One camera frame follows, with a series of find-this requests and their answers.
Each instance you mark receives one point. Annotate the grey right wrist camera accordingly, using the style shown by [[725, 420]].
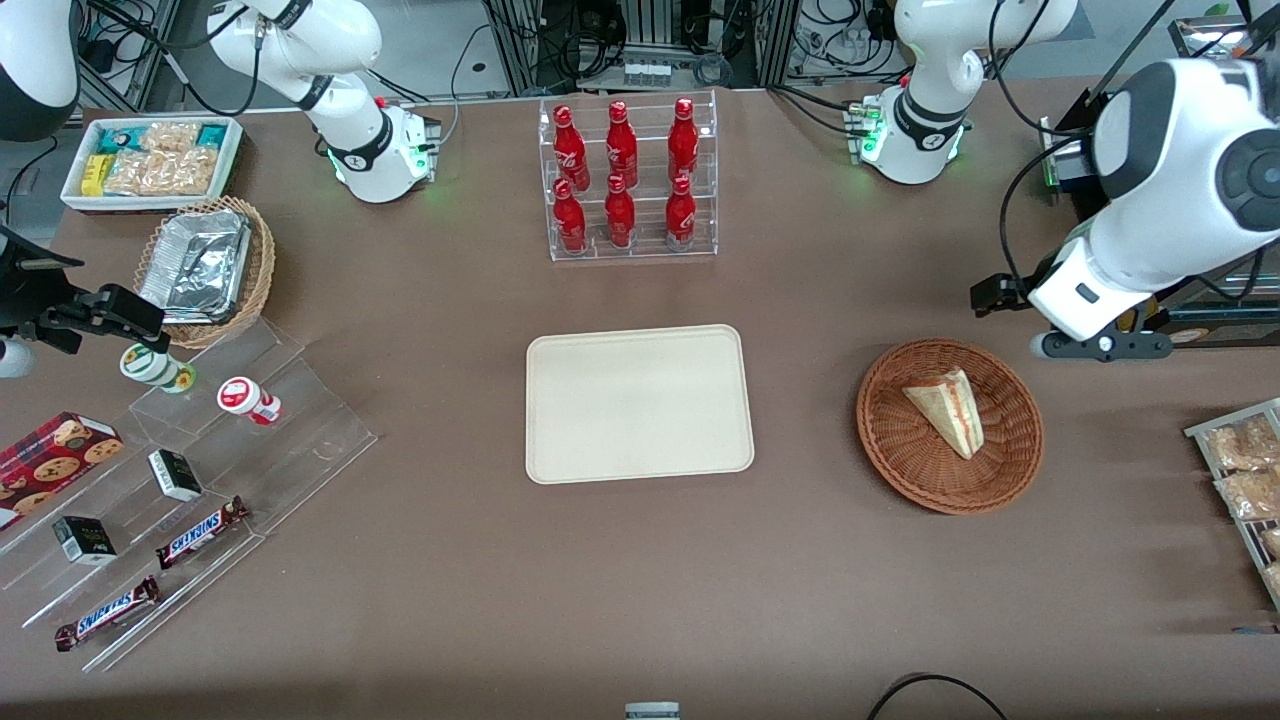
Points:
[[12, 360]]

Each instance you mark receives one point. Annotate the white terminal block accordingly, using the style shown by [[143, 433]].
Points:
[[646, 74]]

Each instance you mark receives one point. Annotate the grey box edge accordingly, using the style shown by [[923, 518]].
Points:
[[652, 712]]

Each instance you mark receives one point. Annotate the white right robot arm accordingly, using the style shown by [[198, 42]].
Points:
[[350, 140]]

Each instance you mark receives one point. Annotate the large clear cracker bag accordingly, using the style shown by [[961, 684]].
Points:
[[165, 172]]

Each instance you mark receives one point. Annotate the green white yogurt cup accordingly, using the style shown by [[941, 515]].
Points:
[[150, 366]]

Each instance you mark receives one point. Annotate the teal snack packet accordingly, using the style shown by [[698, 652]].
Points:
[[120, 140], [211, 135]]

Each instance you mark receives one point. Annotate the clear bag of pastries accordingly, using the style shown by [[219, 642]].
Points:
[[1250, 495], [1245, 445], [1272, 543], [1274, 580]]

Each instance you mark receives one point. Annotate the Snickers chocolate bar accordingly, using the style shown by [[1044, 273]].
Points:
[[200, 533], [108, 612]]

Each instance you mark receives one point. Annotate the red cookie box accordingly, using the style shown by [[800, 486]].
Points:
[[50, 460]]

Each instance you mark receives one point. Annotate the small black box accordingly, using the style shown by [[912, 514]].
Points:
[[175, 475], [84, 540]]

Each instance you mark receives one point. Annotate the red cola bottle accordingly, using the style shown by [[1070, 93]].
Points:
[[620, 220], [570, 225], [683, 145], [571, 150], [680, 220], [621, 150]]

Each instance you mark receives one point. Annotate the red white yogurt cup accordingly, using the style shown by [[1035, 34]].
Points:
[[243, 398]]

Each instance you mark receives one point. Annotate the silver foil containers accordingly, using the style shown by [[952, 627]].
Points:
[[195, 265]]

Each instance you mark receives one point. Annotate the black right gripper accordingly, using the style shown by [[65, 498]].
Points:
[[22, 290]]

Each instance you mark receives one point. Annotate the black hot food machine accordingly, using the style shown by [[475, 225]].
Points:
[[1230, 320]]

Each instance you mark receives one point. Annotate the brown round wicker basket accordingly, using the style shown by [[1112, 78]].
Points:
[[900, 450]]

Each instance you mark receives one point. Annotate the small clear cracker bag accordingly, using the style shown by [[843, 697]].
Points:
[[170, 137]]

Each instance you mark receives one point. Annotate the clear acrylic step display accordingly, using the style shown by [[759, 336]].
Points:
[[300, 440]]

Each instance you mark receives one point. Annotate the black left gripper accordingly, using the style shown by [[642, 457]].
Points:
[[1010, 291]]

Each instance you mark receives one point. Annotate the beige plastic tray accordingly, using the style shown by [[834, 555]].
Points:
[[640, 405]]

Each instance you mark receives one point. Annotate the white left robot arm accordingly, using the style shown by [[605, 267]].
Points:
[[1160, 180]]

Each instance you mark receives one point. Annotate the white rectangular snack bin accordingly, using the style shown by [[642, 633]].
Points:
[[232, 160]]

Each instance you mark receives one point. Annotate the light tan wicker basket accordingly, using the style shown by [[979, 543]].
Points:
[[262, 270]]

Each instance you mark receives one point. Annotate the tray of packaged snacks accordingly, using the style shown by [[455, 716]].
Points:
[[1250, 540]]

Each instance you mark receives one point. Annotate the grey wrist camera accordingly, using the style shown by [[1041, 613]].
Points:
[[1041, 347], [12, 360]]

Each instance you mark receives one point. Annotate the clear acrylic bottle rack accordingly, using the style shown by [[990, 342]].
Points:
[[650, 240]]

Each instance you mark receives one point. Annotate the triangle sandwich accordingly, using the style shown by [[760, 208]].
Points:
[[950, 415]]

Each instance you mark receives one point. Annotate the aluminium frame rack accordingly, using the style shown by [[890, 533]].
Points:
[[650, 25]]

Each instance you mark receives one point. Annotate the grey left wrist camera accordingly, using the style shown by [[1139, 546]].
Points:
[[1041, 347]]

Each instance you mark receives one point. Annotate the yellow snack packet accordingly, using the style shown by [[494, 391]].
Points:
[[95, 175]]

